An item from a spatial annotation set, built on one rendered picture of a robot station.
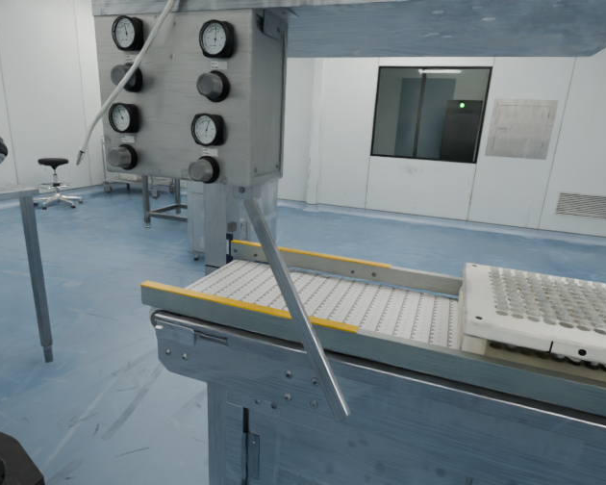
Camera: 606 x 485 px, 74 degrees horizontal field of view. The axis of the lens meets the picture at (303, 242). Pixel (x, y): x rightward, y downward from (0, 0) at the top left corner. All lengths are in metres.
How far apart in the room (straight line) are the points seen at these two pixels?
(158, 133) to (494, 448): 0.57
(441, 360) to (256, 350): 0.25
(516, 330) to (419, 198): 5.31
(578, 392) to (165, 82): 0.58
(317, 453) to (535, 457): 0.32
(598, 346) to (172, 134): 0.54
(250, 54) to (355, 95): 5.42
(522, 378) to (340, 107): 5.55
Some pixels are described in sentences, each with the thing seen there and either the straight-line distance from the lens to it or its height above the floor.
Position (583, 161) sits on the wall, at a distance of 5.93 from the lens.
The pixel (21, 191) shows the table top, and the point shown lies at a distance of 2.18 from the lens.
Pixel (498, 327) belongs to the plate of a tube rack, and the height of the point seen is 1.01.
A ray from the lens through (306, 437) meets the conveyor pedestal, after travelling 0.72.
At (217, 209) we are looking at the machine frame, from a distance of 0.90.
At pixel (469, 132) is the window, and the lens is 5.74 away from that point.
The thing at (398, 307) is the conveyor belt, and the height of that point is 0.94.
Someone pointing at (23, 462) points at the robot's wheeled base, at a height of 0.17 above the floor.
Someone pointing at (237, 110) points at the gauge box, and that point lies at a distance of 0.49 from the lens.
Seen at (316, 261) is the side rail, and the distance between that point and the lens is 0.81.
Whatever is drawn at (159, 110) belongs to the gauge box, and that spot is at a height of 1.24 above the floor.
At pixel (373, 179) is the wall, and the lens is 5.85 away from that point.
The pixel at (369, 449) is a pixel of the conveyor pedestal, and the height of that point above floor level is 0.76.
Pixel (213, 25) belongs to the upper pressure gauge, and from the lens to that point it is 0.50.
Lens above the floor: 1.23
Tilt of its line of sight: 16 degrees down
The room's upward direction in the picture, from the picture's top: 3 degrees clockwise
